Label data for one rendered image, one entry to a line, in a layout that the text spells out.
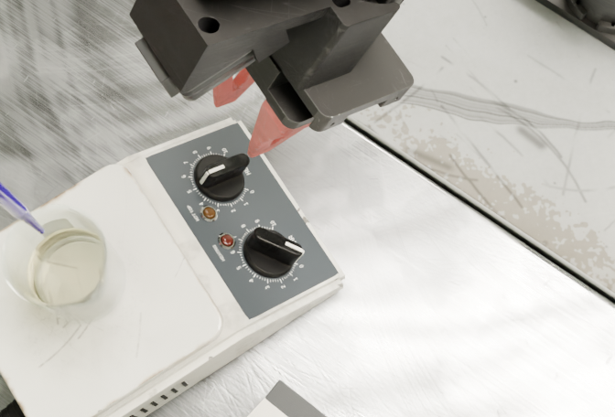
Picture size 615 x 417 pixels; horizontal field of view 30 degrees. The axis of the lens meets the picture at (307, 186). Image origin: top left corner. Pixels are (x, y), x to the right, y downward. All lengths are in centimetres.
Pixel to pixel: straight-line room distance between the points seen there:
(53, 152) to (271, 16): 32
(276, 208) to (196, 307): 10
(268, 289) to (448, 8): 24
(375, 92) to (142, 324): 19
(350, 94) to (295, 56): 4
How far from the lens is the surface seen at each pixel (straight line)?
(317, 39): 52
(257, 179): 71
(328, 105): 54
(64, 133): 78
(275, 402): 72
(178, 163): 70
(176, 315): 65
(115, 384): 65
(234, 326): 66
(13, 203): 50
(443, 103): 77
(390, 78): 57
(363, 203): 75
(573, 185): 76
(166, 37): 49
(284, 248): 67
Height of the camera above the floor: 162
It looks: 75 degrees down
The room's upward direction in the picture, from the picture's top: 4 degrees counter-clockwise
